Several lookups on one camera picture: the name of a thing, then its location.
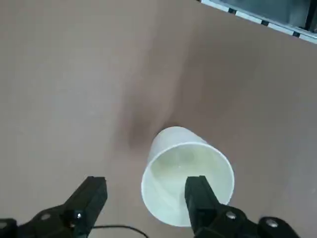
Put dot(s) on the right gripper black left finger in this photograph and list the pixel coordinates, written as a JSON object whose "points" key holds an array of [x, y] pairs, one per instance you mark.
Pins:
{"points": [[81, 208]]}

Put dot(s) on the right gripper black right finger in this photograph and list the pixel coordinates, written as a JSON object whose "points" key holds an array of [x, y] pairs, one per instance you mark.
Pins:
{"points": [[200, 198]]}

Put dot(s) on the small white cup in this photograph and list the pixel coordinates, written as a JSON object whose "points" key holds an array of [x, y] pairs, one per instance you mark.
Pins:
{"points": [[168, 198]]}

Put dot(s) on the aluminium table edge rail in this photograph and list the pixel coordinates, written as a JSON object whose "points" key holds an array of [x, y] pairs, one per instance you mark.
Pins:
{"points": [[280, 27]]}

